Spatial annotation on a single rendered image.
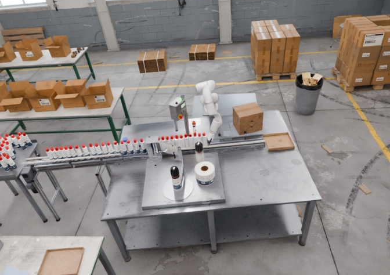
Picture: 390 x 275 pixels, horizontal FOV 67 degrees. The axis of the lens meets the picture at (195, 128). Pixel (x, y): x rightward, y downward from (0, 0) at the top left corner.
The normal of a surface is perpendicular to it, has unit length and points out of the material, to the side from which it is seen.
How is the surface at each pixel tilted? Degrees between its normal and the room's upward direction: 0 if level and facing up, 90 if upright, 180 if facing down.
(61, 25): 90
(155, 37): 90
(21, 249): 0
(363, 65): 90
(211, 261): 0
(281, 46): 91
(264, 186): 0
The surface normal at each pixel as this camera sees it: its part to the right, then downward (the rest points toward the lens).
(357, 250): -0.09, -0.79
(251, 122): 0.23, 0.58
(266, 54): -0.02, 0.58
